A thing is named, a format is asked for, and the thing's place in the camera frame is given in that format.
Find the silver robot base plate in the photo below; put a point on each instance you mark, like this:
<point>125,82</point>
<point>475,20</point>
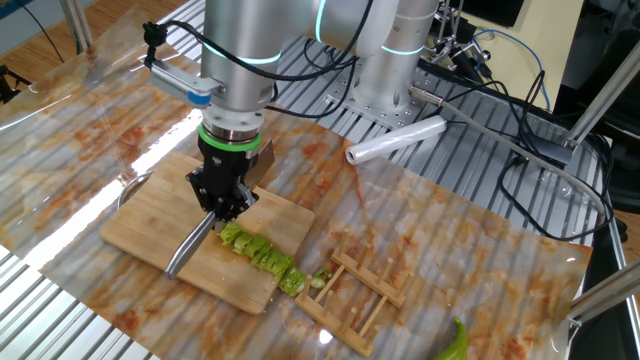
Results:
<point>380,112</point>

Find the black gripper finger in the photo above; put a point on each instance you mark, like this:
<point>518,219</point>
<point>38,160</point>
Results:
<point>246,202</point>
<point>220,214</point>

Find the aluminium frame post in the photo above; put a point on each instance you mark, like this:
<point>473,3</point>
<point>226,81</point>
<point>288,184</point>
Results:
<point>605,95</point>
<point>610,292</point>
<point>75,25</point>

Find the cut green pepper stem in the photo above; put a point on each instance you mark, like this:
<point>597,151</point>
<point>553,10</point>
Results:
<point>320,278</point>

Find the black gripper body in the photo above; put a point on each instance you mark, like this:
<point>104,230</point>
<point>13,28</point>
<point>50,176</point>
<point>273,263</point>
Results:
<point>225,175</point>

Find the marble pattern plastic mat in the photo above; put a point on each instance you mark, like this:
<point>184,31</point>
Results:
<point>475,250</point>

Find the cut green pepper chunk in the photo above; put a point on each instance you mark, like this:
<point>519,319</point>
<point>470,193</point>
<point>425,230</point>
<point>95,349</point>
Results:
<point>230,232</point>
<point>257,250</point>
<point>292,282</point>
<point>243,242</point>
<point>277,262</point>

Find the curved green chili pepper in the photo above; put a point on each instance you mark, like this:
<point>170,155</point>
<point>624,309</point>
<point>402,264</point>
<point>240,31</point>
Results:
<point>457,345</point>

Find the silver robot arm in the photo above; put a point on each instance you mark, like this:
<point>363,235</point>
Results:
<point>240,50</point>

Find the wooden cutting board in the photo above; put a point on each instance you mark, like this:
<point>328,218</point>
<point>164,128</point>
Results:
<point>145,225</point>

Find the black tripod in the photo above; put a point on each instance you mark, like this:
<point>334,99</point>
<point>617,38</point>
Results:
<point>7,82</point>

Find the white plastic film roll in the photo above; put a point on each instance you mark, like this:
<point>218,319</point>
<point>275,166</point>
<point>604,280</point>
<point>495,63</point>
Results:
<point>400,139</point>

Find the wooden peg rack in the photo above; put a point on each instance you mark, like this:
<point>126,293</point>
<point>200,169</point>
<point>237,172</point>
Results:
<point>372,285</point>

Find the steel cleaver knife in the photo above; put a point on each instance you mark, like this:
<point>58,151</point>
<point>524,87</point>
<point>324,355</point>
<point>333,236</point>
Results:
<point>190,245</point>

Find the beige cabinet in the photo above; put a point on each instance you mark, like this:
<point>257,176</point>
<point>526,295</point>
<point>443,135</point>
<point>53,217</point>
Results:
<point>550,40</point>

